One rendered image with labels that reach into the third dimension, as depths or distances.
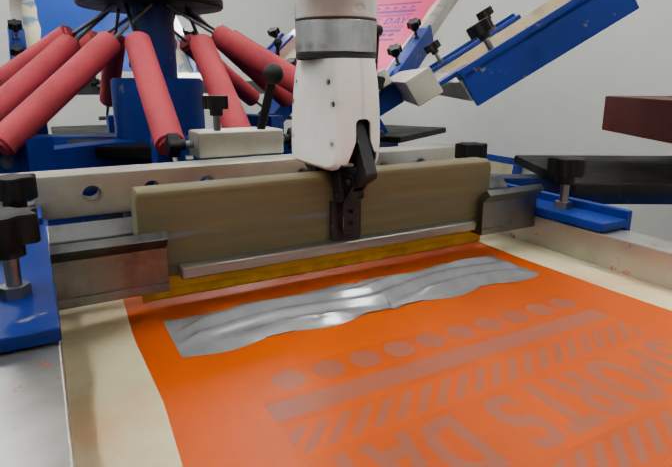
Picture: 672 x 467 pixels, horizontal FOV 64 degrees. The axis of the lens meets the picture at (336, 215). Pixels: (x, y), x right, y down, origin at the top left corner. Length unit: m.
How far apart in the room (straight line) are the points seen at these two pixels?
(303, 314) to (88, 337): 0.17
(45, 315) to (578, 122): 2.64
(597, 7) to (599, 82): 1.75
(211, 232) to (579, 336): 0.31
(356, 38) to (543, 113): 2.52
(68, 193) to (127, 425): 0.39
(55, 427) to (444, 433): 0.20
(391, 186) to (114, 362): 0.30
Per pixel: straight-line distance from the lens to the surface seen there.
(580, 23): 1.03
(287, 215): 0.50
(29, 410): 0.32
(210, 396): 0.37
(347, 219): 0.52
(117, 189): 0.70
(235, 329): 0.44
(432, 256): 0.62
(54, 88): 1.09
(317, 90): 0.50
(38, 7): 2.45
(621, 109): 1.55
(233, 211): 0.48
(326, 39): 0.49
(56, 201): 0.69
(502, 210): 0.64
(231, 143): 0.78
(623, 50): 2.73
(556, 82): 2.93
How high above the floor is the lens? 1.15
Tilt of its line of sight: 14 degrees down
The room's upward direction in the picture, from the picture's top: straight up
